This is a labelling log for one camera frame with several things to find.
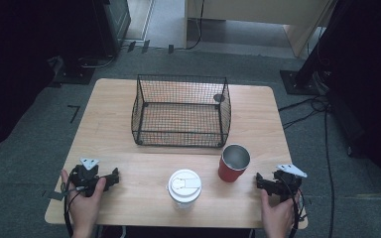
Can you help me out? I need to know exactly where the black stand base plate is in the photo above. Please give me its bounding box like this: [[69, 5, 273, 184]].
[[279, 68, 329, 97]]

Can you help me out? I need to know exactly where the red metal cup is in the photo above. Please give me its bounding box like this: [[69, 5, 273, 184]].
[[217, 143, 251, 183]]

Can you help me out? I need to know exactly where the thin black hanging cable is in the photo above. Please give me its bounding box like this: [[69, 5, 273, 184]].
[[175, 0, 206, 52]]

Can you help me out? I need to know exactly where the long black floor cable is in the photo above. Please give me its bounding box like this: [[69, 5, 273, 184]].
[[322, 107, 336, 238]]

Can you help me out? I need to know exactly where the person's left hand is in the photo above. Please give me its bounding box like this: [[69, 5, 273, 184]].
[[60, 169, 107, 235]]

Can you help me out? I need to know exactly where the black floor cable bundle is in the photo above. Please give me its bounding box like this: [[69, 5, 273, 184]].
[[277, 94, 329, 131]]

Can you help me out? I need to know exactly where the black cabinet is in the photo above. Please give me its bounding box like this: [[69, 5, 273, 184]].
[[90, 0, 132, 58]]

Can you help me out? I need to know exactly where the beige wooden furniture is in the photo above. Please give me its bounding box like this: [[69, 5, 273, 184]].
[[184, 0, 339, 58]]

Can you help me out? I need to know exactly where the black stand foot with cables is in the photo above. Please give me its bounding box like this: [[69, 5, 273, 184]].
[[48, 54, 117, 88]]

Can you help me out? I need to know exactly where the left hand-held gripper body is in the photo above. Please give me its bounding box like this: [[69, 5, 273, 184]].
[[68, 157, 111, 198]]

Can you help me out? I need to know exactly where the black wire mesh basket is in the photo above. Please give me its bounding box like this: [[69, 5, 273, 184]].
[[131, 73, 232, 149]]

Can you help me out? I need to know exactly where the person's right hand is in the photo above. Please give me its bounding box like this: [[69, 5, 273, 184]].
[[260, 189, 301, 238]]

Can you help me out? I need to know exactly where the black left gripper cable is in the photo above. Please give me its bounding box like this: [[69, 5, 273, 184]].
[[63, 166, 81, 238]]

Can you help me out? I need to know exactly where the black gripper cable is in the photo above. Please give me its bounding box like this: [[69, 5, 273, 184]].
[[288, 184, 308, 238], [63, 166, 81, 238]]

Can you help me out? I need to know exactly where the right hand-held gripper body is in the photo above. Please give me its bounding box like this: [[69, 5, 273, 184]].
[[266, 164, 309, 203]]

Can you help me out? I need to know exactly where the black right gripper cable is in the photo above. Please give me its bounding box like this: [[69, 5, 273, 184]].
[[288, 184, 308, 238]]

